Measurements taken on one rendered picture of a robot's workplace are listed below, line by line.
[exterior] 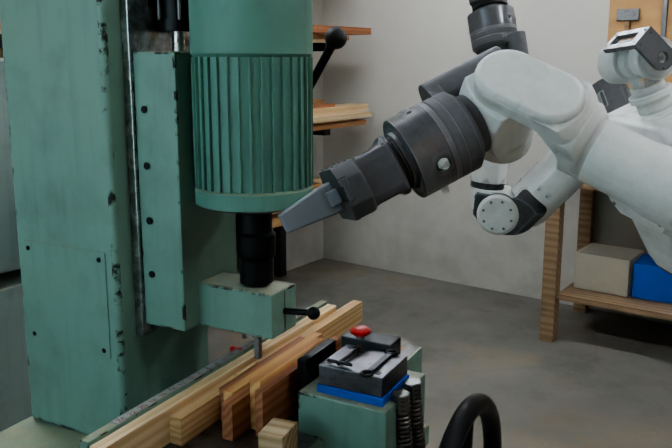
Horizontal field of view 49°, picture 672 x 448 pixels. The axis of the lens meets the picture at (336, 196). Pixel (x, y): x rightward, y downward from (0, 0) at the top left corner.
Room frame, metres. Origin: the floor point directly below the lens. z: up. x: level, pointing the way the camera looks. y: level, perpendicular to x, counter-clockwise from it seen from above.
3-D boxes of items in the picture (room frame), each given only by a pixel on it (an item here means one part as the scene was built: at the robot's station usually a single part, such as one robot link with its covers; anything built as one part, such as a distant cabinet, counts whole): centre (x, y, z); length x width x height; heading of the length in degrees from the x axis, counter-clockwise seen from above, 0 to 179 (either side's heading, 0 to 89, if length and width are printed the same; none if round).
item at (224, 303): (1.10, 0.14, 1.03); 0.14 x 0.07 x 0.09; 62
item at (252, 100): (1.09, 0.12, 1.35); 0.18 x 0.18 x 0.31
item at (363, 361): (0.99, -0.04, 0.99); 0.13 x 0.11 x 0.06; 152
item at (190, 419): (1.16, 0.09, 0.92); 0.55 x 0.02 x 0.04; 152
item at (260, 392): (1.04, 0.05, 0.93); 0.23 x 0.01 x 0.07; 152
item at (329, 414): (0.98, -0.04, 0.91); 0.15 x 0.14 x 0.09; 152
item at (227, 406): (1.03, 0.09, 0.93); 0.22 x 0.02 x 0.05; 152
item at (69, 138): (1.23, 0.38, 1.16); 0.22 x 0.22 x 0.72; 62
